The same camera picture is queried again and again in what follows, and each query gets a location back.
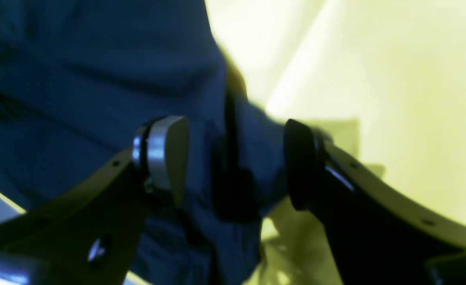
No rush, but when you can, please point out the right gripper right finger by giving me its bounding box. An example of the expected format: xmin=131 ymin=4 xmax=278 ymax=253
xmin=284 ymin=120 xmax=466 ymax=285

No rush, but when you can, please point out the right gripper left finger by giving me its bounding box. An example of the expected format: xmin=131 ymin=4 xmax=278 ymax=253
xmin=0 ymin=116 xmax=189 ymax=285

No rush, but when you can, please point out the dark navy T-shirt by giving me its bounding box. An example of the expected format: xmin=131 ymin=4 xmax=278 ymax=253
xmin=0 ymin=0 xmax=287 ymax=285

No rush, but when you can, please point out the yellow table cloth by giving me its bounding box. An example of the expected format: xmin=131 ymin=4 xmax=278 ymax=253
xmin=0 ymin=0 xmax=466 ymax=285

